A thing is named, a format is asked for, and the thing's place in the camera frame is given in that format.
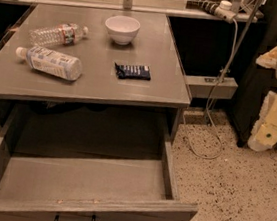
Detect clear plastic water bottle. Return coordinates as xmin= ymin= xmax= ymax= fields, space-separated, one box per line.
xmin=29 ymin=23 xmax=89 ymax=48

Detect grey open top drawer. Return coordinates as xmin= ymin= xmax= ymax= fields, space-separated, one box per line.
xmin=0 ymin=104 xmax=198 ymax=221

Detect dark blue snack packet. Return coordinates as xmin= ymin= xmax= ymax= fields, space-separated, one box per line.
xmin=115 ymin=64 xmax=151 ymax=81

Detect blue label plastic bottle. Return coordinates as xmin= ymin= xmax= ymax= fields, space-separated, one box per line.
xmin=16 ymin=46 xmax=82 ymax=81

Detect white round device with hose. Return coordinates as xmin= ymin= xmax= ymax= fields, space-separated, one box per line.
xmin=184 ymin=0 xmax=240 ymax=25

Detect white ceramic bowl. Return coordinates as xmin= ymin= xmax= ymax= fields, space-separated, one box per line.
xmin=105 ymin=15 xmax=141 ymax=45

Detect white hanging cable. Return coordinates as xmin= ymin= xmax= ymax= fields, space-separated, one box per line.
xmin=176 ymin=13 xmax=240 ymax=162

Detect grey metal leaning pole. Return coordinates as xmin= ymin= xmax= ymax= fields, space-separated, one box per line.
xmin=218 ymin=0 xmax=264 ymax=83

